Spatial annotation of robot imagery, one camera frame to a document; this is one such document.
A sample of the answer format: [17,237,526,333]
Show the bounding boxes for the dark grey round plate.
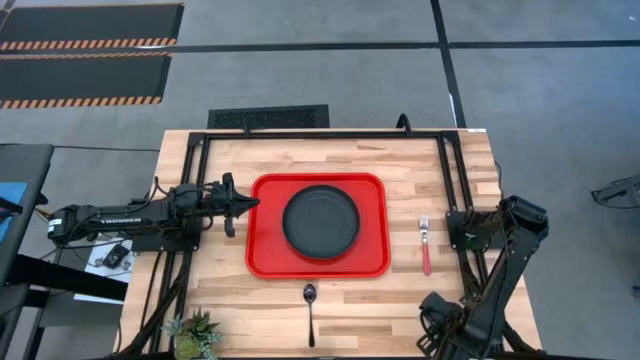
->
[282,184,361,260]

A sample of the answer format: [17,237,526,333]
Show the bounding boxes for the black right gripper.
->
[416,292,471,359]

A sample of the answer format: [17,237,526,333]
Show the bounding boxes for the black hazard striped floor mat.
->
[0,3,185,52]
[0,51,173,110]

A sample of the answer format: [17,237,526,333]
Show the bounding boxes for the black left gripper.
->
[202,172,261,239]

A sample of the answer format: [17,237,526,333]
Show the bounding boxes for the thin black floor cable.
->
[52,144,161,153]

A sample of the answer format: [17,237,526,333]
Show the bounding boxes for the black floor stand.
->
[591,173,640,209]

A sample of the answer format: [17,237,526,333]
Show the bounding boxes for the black cable bundle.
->
[115,249,194,359]

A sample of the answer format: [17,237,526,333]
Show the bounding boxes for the small green succulent plant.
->
[162,307,224,360]

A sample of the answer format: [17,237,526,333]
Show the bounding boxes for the shiny dark metal spoon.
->
[302,283,318,349]

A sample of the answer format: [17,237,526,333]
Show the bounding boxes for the blue sheet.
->
[0,181,29,242]

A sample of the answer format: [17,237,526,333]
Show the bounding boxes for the black floor vent grate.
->
[207,104,331,130]

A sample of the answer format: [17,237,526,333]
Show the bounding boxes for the grey side table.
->
[0,143,55,287]

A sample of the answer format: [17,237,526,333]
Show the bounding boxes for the black beam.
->
[6,253,129,302]

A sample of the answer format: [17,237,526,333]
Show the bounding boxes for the white paper sheet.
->
[73,238,135,305]

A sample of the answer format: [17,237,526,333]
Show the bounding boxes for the small black device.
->
[102,243,131,269]

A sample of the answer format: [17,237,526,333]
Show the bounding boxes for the metal fork with red handle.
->
[418,214,433,277]

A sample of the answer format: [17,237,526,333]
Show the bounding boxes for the black aluminium table frame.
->
[177,113,490,301]

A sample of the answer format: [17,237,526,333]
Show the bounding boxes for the red plastic tray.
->
[244,172,392,280]

